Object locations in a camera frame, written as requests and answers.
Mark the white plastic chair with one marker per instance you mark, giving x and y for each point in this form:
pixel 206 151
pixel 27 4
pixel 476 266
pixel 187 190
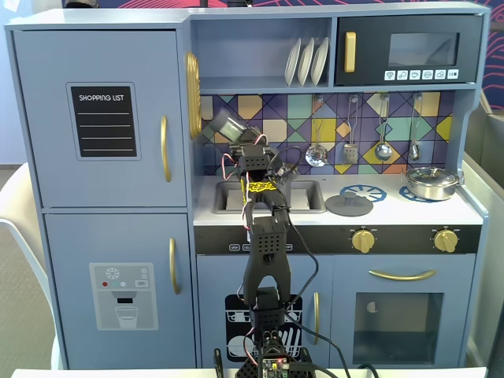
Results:
pixel 23 236

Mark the gold stove knob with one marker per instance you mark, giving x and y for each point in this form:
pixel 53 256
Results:
pixel 445 241
pixel 362 241

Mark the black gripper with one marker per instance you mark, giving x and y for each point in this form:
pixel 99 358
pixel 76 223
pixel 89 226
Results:
pixel 246 136

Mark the metal toy spoon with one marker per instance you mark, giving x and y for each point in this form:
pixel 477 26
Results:
pixel 414 151

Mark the metal toy ladle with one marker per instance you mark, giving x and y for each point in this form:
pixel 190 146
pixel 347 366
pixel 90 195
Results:
pixel 382 151

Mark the blue toy play kitchen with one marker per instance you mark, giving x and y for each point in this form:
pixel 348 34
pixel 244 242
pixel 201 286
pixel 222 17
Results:
pixel 118 197

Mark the gray salt shaker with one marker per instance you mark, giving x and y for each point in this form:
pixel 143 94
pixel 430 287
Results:
pixel 225 125

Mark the gray pot lid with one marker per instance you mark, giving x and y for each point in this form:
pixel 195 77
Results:
pixel 348 204

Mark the motor controller board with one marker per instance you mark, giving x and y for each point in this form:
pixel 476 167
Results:
pixel 275 364

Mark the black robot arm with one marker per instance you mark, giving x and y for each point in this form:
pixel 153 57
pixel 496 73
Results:
pixel 265 252

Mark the metal toy spatula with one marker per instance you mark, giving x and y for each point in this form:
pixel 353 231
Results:
pixel 350 153

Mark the black table clamp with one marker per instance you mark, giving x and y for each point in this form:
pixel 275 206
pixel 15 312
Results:
pixel 217 360

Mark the metal toy skimmer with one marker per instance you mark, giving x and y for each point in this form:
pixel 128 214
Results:
pixel 316 155

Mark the steel toy pot with lid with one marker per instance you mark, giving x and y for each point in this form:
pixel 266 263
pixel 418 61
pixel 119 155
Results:
pixel 431 185

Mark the gold toy telephone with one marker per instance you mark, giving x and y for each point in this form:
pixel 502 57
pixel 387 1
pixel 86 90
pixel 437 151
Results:
pixel 193 94

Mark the white toy plate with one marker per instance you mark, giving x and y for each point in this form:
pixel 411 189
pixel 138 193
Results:
pixel 306 62
pixel 319 61
pixel 293 63

